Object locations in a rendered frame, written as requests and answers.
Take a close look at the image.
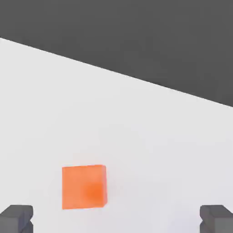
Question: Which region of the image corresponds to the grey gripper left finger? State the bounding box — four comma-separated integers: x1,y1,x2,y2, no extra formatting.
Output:
0,204,34,233

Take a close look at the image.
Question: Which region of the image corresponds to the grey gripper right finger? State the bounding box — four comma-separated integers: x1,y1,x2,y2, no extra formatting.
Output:
199,204,233,233

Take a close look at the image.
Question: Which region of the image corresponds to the small orange cube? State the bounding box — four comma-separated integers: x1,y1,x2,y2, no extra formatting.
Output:
61,164,108,210

